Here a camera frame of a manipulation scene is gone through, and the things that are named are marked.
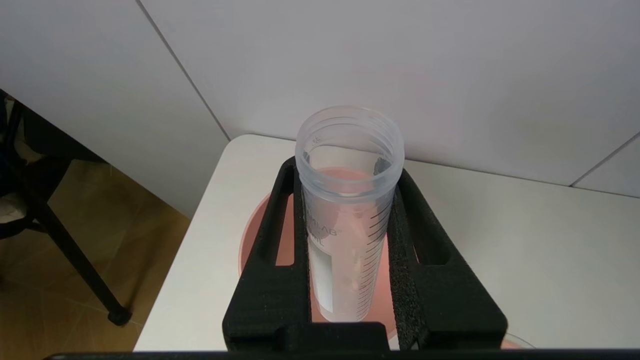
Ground pink plastic bowl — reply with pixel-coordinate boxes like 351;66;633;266
239;192;401;342

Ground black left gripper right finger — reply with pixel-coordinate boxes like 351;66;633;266
387;168;509;350

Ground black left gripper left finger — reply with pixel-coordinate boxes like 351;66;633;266
222;157;314;351

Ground test tube with red pigment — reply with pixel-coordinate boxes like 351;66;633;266
294;104;405;324

